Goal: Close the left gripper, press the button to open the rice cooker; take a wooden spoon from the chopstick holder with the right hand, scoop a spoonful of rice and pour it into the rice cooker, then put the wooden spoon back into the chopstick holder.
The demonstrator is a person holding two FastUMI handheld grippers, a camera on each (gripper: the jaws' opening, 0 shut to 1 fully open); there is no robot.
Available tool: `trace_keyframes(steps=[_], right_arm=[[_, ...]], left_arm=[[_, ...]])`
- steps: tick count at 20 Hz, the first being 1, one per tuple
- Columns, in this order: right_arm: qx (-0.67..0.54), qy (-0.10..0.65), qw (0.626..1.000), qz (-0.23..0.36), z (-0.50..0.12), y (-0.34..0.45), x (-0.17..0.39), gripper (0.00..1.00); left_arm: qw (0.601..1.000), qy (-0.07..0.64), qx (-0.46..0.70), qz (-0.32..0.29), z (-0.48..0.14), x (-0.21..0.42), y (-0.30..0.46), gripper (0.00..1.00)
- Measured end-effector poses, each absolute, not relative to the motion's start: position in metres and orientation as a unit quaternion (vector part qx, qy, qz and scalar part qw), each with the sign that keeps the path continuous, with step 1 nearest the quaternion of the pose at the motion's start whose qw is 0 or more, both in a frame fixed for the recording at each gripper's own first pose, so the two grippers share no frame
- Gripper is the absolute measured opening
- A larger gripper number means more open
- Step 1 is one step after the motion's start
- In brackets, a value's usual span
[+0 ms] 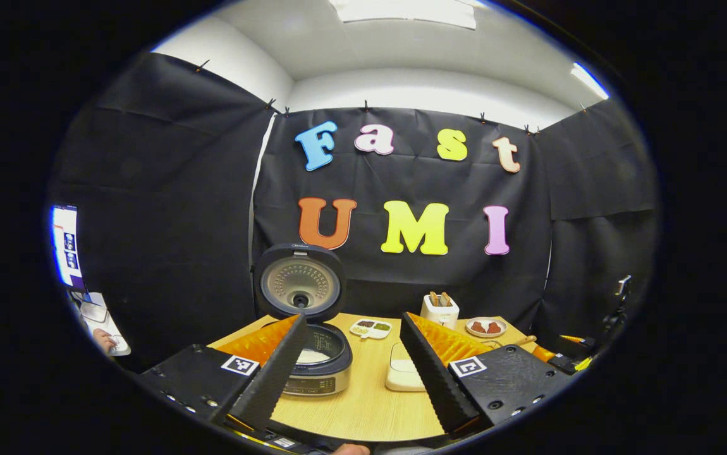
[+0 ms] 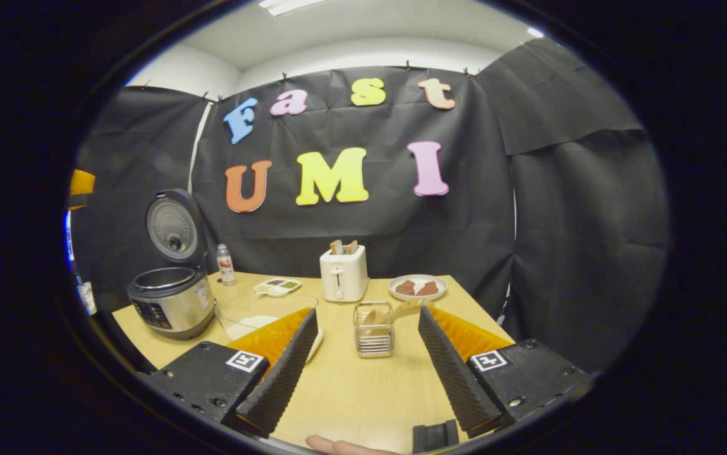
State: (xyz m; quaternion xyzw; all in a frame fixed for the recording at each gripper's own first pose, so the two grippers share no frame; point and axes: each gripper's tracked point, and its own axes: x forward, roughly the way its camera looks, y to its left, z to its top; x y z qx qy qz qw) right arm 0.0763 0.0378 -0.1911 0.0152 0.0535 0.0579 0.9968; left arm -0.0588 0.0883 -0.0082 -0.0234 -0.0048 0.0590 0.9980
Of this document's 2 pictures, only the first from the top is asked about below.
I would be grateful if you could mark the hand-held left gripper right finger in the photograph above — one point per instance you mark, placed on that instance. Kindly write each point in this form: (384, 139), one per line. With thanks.
(436, 373)

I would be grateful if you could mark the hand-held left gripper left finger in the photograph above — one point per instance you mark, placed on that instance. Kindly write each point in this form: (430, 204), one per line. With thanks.
(272, 373)

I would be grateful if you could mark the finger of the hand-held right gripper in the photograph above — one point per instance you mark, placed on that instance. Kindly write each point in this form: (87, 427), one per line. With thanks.
(543, 354)

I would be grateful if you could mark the wooden spoon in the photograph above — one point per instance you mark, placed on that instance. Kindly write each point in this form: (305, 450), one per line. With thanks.
(525, 340)

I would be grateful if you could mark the clear container of rice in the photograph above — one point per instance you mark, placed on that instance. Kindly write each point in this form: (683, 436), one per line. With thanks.
(401, 376)

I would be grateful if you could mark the dark silver rice cooker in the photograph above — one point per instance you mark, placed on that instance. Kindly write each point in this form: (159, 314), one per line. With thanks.
(329, 373)

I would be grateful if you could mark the red-brown food piece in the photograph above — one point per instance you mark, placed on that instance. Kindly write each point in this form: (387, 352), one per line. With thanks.
(494, 327)
(478, 327)

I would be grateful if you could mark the white toaster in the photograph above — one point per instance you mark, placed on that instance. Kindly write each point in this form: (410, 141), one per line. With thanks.
(439, 314)

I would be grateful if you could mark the white plate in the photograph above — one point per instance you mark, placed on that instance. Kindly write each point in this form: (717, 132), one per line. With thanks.
(485, 335)

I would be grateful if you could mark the dark box with white label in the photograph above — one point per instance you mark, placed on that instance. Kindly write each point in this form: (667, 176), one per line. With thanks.
(284, 442)

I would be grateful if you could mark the white divided dish with beans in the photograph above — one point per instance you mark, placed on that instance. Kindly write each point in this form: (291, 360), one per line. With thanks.
(370, 328)

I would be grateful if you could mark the black backdrop cloth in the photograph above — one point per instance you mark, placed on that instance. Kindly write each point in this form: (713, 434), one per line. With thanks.
(167, 221)

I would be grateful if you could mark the computer monitor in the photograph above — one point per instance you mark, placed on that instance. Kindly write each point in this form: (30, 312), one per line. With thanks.
(67, 243)

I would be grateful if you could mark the small ceiling light panel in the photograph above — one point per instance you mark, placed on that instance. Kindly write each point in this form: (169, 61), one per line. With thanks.
(589, 80)

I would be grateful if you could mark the large ceiling light panel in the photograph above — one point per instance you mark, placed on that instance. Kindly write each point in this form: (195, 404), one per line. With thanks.
(401, 11)

